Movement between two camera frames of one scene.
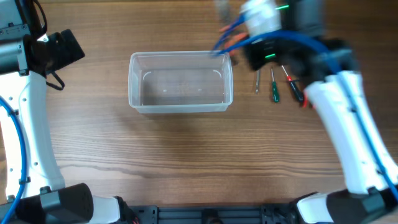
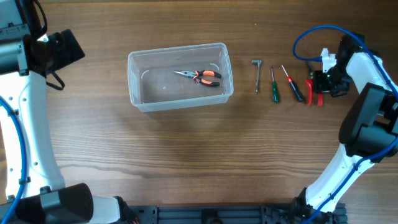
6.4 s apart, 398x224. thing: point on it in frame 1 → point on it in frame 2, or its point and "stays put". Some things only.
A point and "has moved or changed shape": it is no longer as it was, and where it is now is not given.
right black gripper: x=252 y=61 → x=319 y=87
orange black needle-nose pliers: x=232 y=41 → x=197 y=74
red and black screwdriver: x=298 y=94 stays put
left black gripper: x=69 y=50 stays put
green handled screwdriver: x=275 y=92 stays put
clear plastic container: x=180 y=82 has moved or changed shape
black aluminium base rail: x=214 y=214 stays put
